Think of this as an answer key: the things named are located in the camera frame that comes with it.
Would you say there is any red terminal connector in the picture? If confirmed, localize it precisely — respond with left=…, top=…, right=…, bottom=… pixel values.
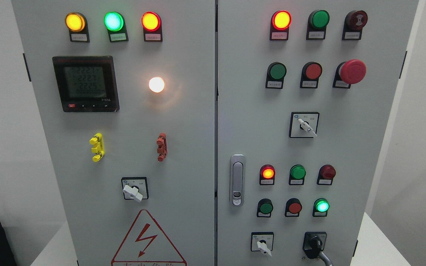
left=156, top=133, right=168, bottom=162

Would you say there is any red push button lower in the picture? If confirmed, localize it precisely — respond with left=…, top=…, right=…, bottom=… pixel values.
left=284, top=198, right=302, bottom=217

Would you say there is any black knob selector switch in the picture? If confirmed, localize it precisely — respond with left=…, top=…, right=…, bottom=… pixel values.
left=302, top=231, right=327, bottom=259

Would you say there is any black digital power meter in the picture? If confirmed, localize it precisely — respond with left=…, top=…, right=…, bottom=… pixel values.
left=52, top=55, right=119, bottom=112

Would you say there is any dark red buzzer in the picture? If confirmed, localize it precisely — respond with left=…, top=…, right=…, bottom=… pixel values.
left=342, top=10, right=368, bottom=40

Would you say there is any white selector switch bottom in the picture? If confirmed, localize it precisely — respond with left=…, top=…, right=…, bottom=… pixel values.
left=250, top=231, right=274, bottom=256

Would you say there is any silver door handle lock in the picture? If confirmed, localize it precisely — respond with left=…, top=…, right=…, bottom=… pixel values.
left=230, top=154, right=246, bottom=207

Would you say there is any green push button upper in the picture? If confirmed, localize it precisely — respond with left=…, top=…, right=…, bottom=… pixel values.
left=265, top=62, right=286, bottom=89

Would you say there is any red indicator lower right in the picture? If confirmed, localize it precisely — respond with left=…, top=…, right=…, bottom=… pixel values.
left=317, top=164, right=336, bottom=185

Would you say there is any white selector switch left door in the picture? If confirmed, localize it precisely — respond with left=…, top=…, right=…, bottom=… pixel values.
left=121, top=177, right=149, bottom=202

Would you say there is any red lit indicator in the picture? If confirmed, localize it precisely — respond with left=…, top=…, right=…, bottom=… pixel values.
left=259, top=164, right=275, bottom=185
left=269, top=10, right=292, bottom=41

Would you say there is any green indicator top right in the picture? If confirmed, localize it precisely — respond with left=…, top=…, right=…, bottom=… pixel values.
left=306, top=10, right=330, bottom=40

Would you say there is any red emergency stop button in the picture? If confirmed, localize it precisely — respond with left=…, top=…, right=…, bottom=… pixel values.
left=333, top=59, right=366, bottom=89

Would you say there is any white selector switch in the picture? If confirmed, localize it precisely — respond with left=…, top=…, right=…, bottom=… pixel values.
left=289, top=112, right=320, bottom=138
left=250, top=231, right=274, bottom=256

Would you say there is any green push button lower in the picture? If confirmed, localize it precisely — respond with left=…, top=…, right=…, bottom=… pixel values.
left=256, top=198, right=274, bottom=218

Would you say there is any yellow terminal connector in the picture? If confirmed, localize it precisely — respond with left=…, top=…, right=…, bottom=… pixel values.
left=89, top=133, right=105, bottom=162

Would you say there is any red push button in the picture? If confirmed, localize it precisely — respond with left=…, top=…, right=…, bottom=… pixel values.
left=284, top=198, right=302, bottom=217
left=300, top=62, right=322, bottom=89

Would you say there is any grey right cabinet door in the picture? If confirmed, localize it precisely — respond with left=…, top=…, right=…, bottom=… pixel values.
left=217, top=0, right=419, bottom=266

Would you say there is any red lit indicator left door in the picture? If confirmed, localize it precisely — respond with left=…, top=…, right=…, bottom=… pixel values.
left=141, top=11, right=163, bottom=42

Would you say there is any white selector switch upper right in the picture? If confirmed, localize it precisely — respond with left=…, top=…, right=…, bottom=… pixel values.
left=289, top=112, right=320, bottom=138

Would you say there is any red high voltage warning sticker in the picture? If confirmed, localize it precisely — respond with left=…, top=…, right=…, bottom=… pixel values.
left=111, top=209, right=187, bottom=266

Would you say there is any yellow indicator light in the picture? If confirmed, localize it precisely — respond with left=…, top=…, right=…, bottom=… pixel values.
left=65, top=12, right=90, bottom=42

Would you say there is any green indicator lower middle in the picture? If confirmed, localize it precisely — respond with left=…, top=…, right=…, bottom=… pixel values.
left=288, top=164, right=306, bottom=185

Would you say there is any green push button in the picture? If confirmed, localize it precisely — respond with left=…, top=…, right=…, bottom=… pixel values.
left=265, top=62, right=286, bottom=89
left=256, top=198, right=274, bottom=218

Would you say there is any red push button upper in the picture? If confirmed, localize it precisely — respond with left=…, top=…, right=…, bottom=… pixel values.
left=300, top=62, right=322, bottom=89

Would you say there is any grey cabinet door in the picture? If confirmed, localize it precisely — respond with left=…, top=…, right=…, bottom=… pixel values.
left=12, top=0, right=215, bottom=266
left=217, top=0, right=419, bottom=266

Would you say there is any red lit indicator top right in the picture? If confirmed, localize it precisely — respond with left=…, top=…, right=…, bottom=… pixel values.
left=269, top=10, right=292, bottom=41

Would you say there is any grey left cabinet door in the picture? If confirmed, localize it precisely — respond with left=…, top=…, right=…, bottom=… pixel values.
left=12, top=0, right=215, bottom=266

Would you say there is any red lit indicator lower left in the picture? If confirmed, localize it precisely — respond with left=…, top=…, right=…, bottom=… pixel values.
left=259, top=164, right=275, bottom=185

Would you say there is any green button lower right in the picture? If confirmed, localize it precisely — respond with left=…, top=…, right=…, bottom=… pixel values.
left=312, top=198, right=330, bottom=217

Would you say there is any white lit indicator light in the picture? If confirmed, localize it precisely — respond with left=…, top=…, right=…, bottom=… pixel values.
left=148, top=77, right=165, bottom=93

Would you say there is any green lit indicator light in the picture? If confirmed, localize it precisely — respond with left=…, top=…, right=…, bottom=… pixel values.
left=104, top=11, right=129, bottom=42

